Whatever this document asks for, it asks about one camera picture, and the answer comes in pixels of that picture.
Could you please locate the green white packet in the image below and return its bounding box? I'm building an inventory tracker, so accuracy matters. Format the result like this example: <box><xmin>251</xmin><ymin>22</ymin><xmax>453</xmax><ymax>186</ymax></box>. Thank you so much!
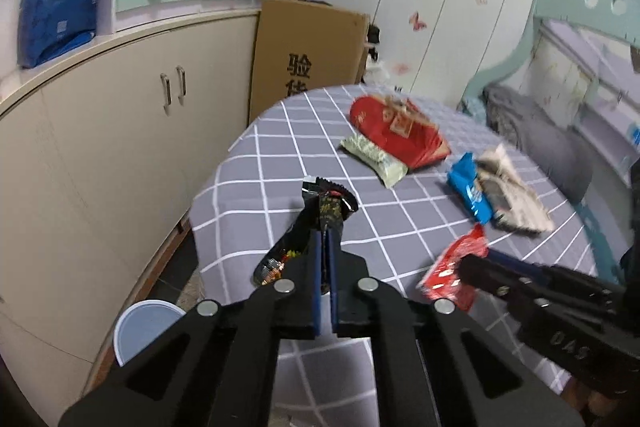
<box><xmin>340</xmin><ymin>132</ymin><xmax>409</xmax><ymax>188</ymax></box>

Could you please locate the beige paper wrapper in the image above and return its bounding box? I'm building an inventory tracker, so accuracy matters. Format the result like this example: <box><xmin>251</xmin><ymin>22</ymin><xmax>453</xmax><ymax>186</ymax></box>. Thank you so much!
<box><xmin>474</xmin><ymin>144</ymin><xmax>555</xmax><ymax>234</ymax></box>

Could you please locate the blue plastic waste bin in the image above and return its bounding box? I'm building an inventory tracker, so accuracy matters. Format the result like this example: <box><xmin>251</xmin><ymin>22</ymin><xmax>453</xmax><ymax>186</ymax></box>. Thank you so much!
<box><xmin>114</xmin><ymin>300</ymin><xmax>183</xmax><ymax>367</ymax></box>

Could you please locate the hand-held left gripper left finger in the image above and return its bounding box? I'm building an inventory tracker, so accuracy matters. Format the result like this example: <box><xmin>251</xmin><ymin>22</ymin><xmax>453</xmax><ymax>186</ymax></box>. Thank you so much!
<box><xmin>59</xmin><ymin>229</ymin><xmax>326</xmax><ymax>427</ymax></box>

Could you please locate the plaid blanket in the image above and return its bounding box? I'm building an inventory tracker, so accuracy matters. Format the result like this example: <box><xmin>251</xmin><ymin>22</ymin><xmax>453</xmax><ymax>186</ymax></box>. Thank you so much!
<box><xmin>462</xmin><ymin>99</ymin><xmax>488</xmax><ymax>122</ymax></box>

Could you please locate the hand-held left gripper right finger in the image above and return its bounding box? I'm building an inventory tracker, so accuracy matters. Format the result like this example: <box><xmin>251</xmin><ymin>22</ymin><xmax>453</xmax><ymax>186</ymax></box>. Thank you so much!
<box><xmin>327</xmin><ymin>228</ymin><xmax>585</xmax><ymax>427</ymax></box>

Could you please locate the tall cardboard box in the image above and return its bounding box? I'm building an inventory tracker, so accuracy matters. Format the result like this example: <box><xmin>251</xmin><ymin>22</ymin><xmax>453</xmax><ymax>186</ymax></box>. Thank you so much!
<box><xmin>247</xmin><ymin>0</ymin><xmax>371</xmax><ymax>128</ymax></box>

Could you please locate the grey checked tablecloth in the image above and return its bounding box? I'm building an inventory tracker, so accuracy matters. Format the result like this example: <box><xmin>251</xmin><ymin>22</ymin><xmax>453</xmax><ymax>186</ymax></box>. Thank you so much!
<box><xmin>189</xmin><ymin>84</ymin><xmax>601</xmax><ymax>427</ymax></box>

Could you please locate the large red packet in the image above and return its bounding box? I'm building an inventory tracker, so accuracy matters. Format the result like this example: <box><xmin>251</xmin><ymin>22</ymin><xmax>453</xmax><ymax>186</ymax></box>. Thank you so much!
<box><xmin>349</xmin><ymin>95</ymin><xmax>452</xmax><ymax>171</ymax></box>

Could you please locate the small white plastic bag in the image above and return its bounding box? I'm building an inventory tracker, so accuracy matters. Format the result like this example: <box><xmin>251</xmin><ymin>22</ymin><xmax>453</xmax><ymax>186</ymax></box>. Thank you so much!
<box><xmin>365</xmin><ymin>54</ymin><xmax>391</xmax><ymax>82</ymax></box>

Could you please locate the blue woven bag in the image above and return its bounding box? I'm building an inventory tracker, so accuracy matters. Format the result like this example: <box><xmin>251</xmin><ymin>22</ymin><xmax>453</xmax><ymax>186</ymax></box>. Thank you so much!
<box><xmin>17</xmin><ymin>0</ymin><xmax>98</xmax><ymax>68</ymax></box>

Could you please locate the black snack packet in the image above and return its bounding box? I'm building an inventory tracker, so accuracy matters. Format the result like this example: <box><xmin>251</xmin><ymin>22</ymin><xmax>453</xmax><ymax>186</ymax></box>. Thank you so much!
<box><xmin>252</xmin><ymin>176</ymin><xmax>360</xmax><ymax>288</ymax></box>

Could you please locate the blue white packet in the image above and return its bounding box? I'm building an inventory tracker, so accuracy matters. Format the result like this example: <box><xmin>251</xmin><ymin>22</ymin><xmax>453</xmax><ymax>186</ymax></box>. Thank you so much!
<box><xmin>446</xmin><ymin>153</ymin><xmax>497</xmax><ymax>224</ymax></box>

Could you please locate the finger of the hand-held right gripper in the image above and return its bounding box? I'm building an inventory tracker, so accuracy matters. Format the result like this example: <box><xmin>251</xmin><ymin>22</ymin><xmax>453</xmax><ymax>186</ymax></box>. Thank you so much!
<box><xmin>457</xmin><ymin>254</ymin><xmax>538</xmax><ymax>309</ymax></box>
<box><xmin>487</xmin><ymin>248</ymin><xmax>626</xmax><ymax>296</ymax></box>

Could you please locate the small crinkled red packet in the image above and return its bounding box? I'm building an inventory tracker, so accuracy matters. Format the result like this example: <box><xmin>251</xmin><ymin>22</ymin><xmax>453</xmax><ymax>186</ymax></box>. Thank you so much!
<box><xmin>416</xmin><ymin>223</ymin><xmax>490</xmax><ymax>314</ymax></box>

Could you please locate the grey duvet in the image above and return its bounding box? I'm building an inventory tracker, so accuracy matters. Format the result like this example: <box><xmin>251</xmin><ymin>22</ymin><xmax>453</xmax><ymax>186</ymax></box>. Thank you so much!
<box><xmin>482</xmin><ymin>84</ymin><xmax>593</xmax><ymax>202</ymax></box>

